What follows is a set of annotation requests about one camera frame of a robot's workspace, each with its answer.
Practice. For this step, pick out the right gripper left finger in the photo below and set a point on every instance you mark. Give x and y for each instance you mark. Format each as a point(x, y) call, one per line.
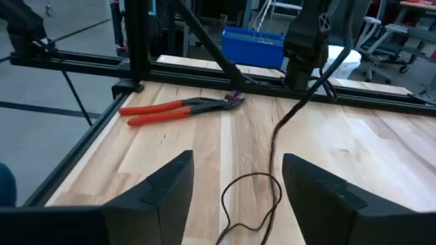
point(102, 228)

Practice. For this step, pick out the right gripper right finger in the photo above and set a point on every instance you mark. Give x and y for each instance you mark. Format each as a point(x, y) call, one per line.
point(357, 224)

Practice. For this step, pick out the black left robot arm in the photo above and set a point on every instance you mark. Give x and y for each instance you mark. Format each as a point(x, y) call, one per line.
point(306, 37)

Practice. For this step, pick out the person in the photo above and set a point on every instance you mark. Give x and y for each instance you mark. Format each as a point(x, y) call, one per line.
point(7, 185)

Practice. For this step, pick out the white plastic bin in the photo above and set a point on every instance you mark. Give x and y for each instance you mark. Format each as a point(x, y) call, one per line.
point(347, 64)

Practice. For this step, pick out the blue plastic tote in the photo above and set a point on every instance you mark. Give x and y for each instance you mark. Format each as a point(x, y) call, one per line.
point(252, 51)

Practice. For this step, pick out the black aluminium table frame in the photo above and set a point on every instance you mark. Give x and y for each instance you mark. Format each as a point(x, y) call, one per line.
point(136, 34)

